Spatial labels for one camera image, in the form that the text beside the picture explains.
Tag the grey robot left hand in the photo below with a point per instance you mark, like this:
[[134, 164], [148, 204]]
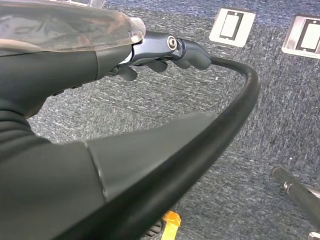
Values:
[[62, 185]]

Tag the clear plastic cover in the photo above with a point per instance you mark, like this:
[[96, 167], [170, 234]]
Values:
[[62, 30]]

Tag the stainless steel workbench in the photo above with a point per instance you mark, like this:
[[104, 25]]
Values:
[[300, 195]]

